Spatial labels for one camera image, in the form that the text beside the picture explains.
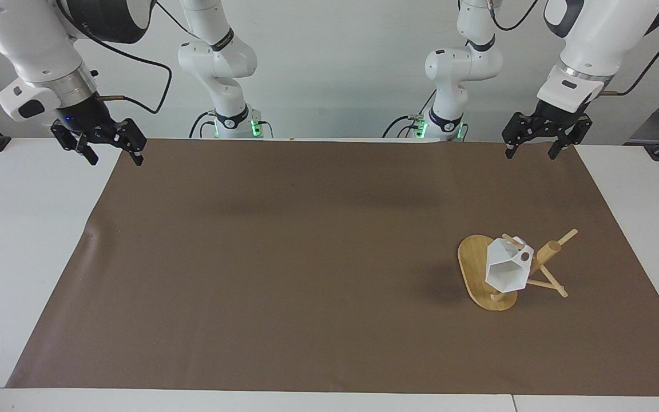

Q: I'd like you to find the white faceted cup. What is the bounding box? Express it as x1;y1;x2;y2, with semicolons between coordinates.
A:
485;237;535;293

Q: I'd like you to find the wooden cup rack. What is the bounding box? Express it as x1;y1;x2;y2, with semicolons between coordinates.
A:
457;228;579;312

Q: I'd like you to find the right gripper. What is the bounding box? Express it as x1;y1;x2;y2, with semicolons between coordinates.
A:
50;92;148;167

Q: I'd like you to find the black cable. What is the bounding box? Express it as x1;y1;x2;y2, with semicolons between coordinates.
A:
489;0;539;31
189;111;217;139
382;114;423;139
85;35;173;114
600;11;659;97
155;0;200;39

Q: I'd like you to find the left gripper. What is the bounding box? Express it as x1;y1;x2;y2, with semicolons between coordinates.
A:
502;100;593;160

